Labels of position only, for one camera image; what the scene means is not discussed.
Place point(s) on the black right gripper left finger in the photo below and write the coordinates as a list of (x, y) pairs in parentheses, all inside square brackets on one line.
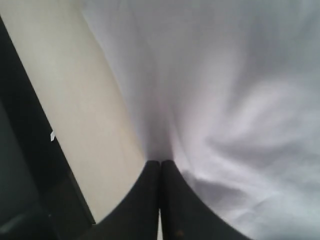
[(136, 217)]

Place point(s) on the white t-shirt red lettering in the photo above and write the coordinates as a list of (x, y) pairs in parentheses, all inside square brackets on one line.
[(230, 90)]

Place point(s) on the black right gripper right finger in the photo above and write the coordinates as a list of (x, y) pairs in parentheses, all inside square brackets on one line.
[(183, 215)]

